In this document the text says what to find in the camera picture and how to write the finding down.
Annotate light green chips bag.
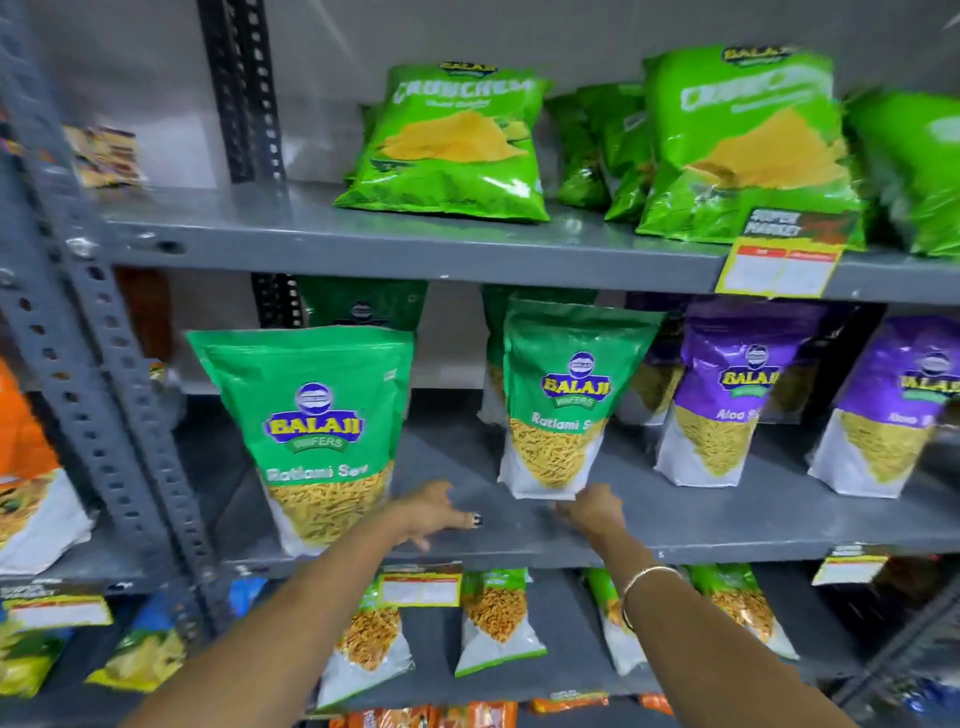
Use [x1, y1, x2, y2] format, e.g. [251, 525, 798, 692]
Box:
[333, 62, 554, 224]
[577, 82, 655, 224]
[636, 45, 869, 250]
[846, 90, 960, 261]
[546, 90, 610, 212]

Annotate person's right hand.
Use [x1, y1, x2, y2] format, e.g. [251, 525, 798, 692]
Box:
[553, 483, 629, 558]

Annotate small green snack pouch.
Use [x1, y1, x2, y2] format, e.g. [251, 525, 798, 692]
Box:
[454, 568, 549, 678]
[688, 563, 801, 663]
[584, 567, 648, 677]
[315, 581, 415, 711]

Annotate large green snack pouch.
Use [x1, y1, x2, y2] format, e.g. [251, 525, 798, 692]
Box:
[298, 276, 429, 333]
[186, 324, 416, 558]
[478, 283, 599, 426]
[497, 297, 666, 502]

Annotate grey slotted rack upright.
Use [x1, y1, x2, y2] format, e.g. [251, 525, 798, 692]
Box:
[0, 0, 228, 640]

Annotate thin silver bracelet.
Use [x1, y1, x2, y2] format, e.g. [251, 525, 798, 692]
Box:
[618, 564, 685, 633]

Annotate black slotted rack upright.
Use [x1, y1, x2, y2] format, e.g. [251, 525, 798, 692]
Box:
[196, 0, 305, 331]

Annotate grey metal shelf board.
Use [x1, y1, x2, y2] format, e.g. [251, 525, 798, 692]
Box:
[298, 568, 864, 717]
[97, 182, 960, 306]
[176, 388, 960, 573]

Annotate yellow chips bag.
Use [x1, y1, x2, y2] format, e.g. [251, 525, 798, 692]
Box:
[84, 628, 186, 693]
[0, 628, 67, 700]

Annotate person's right forearm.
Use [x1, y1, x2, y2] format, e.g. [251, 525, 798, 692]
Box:
[596, 528, 860, 728]

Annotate yellow shelf price label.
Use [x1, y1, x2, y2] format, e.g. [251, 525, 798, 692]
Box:
[714, 207, 861, 300]
[377, 564, 464, 609]
[0, 587, 114, 632]
[811, 545, 891, 588]

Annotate orange snack pouch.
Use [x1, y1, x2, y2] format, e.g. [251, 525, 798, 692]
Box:
[0, 358, 96, 577]

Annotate blue snack packet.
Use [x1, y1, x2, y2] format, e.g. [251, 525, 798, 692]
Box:
[227, 576, 269, 618]

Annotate person's left hand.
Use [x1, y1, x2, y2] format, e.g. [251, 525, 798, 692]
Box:
[388, 480, 485, 553]

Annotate purple snack pouch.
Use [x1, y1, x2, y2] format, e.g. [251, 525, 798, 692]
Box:
[654, 298, 828, 489]
[617, 292, 693, 427]
[759, 303, 852, 426]
[807, 315, 960, 501]

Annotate person's left forearm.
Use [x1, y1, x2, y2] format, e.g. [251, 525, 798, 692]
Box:
[120, 504, 408, 728]

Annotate yellow and black packets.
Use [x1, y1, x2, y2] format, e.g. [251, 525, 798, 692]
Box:
[62, 123, 145, 190]

